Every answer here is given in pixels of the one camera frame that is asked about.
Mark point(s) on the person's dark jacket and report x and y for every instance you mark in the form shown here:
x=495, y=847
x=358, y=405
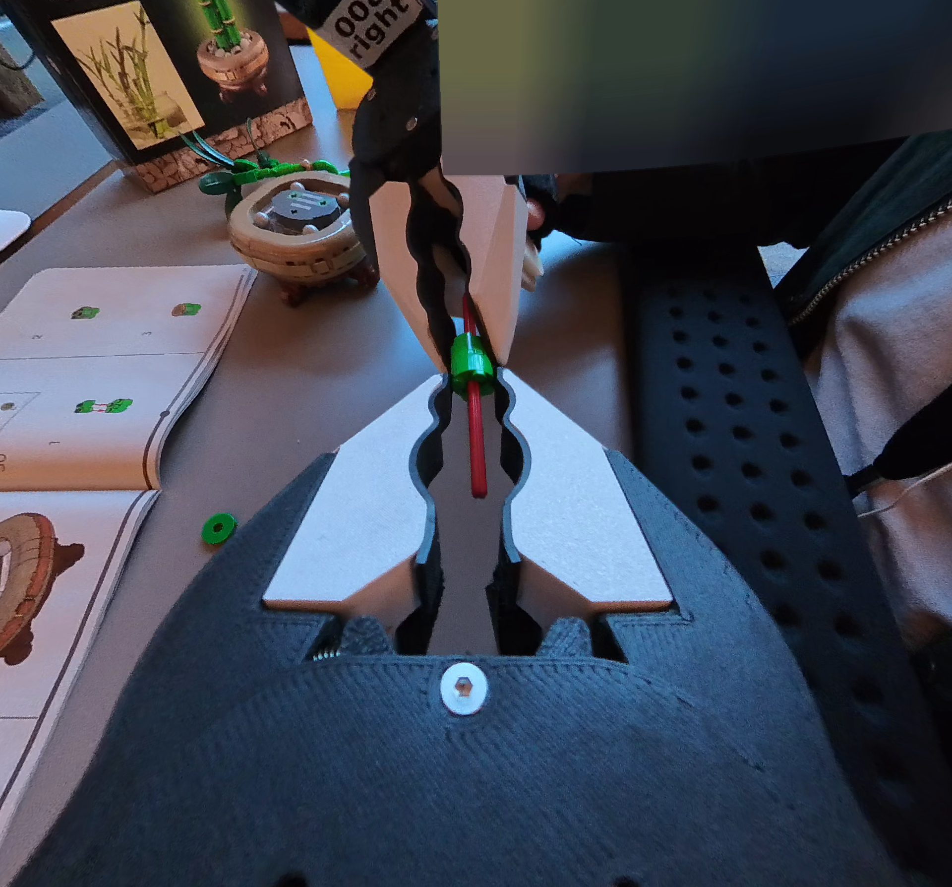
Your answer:
x=877, y=232

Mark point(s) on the open instruction booklet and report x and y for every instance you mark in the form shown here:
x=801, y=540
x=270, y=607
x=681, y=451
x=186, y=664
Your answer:
x=89, y=396

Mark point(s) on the green bamboo brick stalk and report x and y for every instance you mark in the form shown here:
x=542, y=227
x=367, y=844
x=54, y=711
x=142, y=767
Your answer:
x=260, y=172

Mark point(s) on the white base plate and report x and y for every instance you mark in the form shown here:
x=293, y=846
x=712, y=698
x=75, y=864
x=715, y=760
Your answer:
x=11, y=228

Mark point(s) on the grey desk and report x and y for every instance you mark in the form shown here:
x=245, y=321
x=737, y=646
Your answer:
x=312, y=381

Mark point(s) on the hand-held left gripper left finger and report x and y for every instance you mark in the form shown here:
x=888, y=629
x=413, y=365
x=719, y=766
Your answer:
x=349, y=530

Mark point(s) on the person's right hand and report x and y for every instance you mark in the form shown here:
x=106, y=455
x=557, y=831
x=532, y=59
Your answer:
x=534, y=216

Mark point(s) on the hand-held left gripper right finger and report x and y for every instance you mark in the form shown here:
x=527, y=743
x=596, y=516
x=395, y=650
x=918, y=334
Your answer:
x=587, y=530

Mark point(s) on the green round plate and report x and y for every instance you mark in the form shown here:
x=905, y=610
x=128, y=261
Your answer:
x=218, y=528

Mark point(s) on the black toy set box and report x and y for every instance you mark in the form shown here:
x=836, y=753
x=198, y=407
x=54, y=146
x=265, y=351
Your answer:
x=134, y=46

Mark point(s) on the red axle rod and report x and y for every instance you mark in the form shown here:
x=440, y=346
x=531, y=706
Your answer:
x=476, y=448

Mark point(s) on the wood block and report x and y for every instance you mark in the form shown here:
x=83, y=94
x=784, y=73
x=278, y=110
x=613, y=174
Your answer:
x=15, y=91

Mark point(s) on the green round brick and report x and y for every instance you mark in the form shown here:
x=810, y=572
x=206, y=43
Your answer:
x=472, y=362

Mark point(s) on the tan round pot model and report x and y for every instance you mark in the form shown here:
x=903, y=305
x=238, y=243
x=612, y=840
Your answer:
x=297, y=239

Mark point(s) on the person's light shirt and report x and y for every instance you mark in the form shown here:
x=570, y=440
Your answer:
x=877, y=366

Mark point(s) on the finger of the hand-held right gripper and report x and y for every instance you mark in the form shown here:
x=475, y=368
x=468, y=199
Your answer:
x=502, y=262
x=394, y=254

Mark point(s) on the person's right forearm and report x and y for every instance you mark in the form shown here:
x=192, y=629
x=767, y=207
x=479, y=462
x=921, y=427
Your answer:
x=669, y=206

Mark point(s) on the yellow storage bin stack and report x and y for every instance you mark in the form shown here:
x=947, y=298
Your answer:
x=335, y=76

